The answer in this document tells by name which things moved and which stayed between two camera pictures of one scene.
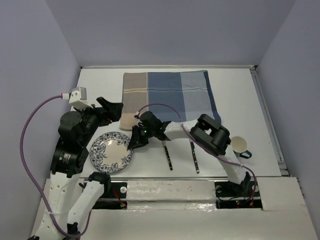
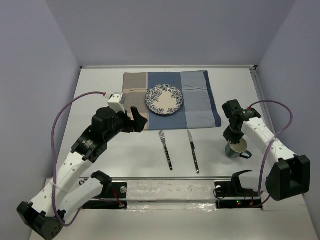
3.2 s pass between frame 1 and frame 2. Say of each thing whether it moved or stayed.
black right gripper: moved
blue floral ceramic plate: moved
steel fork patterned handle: stayed
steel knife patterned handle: stayed
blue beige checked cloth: stayed
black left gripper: moved
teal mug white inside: stayed
